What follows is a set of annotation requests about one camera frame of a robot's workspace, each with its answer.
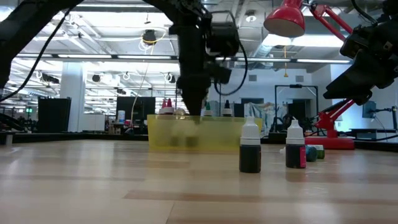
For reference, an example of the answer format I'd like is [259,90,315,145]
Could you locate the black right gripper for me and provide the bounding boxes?
[323,18,398,106]

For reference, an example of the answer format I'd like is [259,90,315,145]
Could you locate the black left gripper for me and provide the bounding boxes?
[169,23,213,124]

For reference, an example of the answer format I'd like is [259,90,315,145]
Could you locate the coloured pegs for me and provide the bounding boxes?
[162,98,175,115]

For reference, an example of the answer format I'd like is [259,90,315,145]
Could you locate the large black food coloring bottle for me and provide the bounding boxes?
[221,99,233,118]

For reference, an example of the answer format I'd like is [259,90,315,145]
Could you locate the small brown food coloring bottle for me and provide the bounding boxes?
[238,116,262,174]

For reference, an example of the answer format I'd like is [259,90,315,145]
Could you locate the small pink label coloring bottle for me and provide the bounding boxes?
[285,119,307,169]

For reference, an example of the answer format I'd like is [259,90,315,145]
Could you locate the monitor on black arm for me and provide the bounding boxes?
[362,99,398,131]

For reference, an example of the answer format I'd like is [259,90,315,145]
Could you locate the yellow translucent plastic tray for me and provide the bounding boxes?
[147,114,264,153]

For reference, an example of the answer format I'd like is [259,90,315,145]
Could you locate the black monitor screen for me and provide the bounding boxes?
[116,96,156,121]

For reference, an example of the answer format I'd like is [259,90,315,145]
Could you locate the grey draped cloth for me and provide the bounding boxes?
[244,102,289,127]

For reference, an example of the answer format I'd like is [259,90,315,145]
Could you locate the black ceiling device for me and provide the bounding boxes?
[142,29,157,45]

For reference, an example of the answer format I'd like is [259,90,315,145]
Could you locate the red desk lamp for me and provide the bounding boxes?
[263,0,356,151]

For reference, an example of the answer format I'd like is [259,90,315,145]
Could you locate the long ceiling light strip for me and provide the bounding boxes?
[15,53,352,65]

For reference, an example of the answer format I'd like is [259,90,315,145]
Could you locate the white building column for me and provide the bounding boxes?
[60,61,87,133]

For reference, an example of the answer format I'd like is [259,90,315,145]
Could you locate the black cabinet panel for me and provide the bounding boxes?
[37,96,72,133]

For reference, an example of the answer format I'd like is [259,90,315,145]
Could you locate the black angled rack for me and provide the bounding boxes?
[0,111,27,132]

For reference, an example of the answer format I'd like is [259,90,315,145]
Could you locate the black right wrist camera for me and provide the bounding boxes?
[340,24,374,60]

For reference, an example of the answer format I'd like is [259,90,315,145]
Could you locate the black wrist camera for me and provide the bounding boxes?
[340,24,374,60]
[206,21,241,58]

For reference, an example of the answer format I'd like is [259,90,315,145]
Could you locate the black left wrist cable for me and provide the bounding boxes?
[213,11,249,96]

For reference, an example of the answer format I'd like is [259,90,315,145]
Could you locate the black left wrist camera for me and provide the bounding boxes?
[206,21,241,58]

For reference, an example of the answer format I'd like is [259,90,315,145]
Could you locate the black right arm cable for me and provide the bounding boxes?
[351,0,379,26]

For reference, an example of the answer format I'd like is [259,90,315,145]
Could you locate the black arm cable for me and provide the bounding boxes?
[351,0,379,26]
[0,2,75,103]

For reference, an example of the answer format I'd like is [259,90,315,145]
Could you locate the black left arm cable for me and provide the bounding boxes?
[0,2,75,103]

